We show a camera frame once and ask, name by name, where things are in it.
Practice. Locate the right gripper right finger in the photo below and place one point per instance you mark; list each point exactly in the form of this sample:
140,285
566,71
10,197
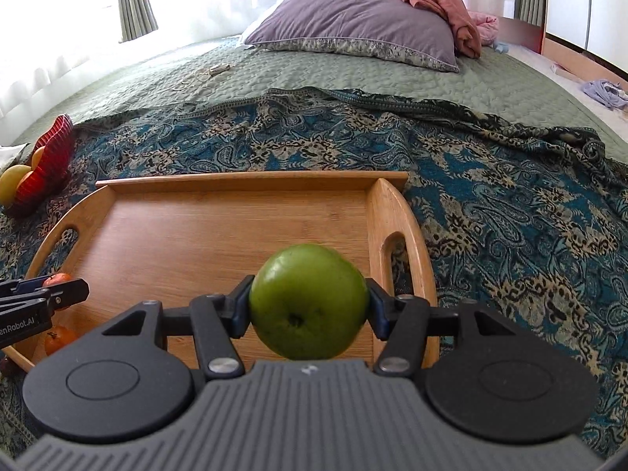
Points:
402,324

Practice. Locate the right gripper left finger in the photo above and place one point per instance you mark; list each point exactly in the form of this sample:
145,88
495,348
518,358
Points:
216,320

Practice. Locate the small mandarin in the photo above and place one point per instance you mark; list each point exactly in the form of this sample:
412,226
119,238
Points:
56,279
57,338

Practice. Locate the dark red date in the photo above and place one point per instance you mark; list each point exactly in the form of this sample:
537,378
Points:
6,367

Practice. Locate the green apple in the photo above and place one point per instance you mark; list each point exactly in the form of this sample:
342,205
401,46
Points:
308,302

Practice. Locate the wooden serving tray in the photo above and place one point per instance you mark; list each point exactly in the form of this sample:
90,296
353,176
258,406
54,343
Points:
171,239

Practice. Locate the yellow fruit in bowl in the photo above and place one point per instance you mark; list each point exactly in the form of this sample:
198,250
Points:
9,182

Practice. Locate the orange fruit in bowl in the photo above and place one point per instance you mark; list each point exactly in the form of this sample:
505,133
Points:
37,156

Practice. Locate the white cloth pile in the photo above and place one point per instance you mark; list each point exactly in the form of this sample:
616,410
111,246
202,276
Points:
12,155

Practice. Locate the red glass fruit bowl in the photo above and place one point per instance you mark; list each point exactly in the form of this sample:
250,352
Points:
52,171

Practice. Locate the green quilted bedspread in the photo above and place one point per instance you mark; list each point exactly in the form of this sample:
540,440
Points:
518,85

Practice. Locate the white sheer curtain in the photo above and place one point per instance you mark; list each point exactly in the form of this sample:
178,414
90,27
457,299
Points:
43,40

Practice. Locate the purple pillow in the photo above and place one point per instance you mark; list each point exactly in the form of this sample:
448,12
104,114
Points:
389,30

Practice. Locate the grey green drape middle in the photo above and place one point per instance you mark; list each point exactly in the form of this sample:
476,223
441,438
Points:
136,19

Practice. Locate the lilac cloth on floor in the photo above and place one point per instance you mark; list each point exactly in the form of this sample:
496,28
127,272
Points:
607,93

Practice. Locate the wooden bed frame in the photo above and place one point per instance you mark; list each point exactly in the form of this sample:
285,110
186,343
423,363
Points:
581,64

